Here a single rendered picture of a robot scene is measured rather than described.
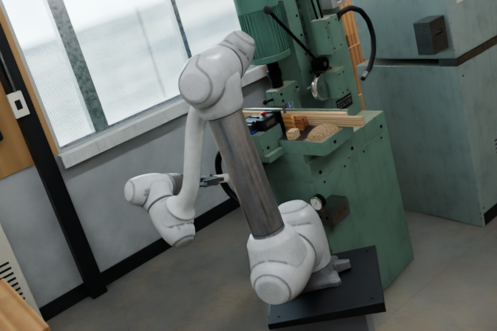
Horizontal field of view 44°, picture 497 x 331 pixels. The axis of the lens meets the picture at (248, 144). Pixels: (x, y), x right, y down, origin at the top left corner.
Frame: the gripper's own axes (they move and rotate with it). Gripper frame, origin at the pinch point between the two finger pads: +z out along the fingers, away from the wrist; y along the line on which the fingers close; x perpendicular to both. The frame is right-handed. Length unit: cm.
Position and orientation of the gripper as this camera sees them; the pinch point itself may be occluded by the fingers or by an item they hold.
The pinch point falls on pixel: (221, 178)
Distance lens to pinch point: 234.2
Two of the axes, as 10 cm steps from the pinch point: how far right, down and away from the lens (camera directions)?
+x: 0.2, 10.0, 0.8
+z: 7.1, -0.7, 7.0
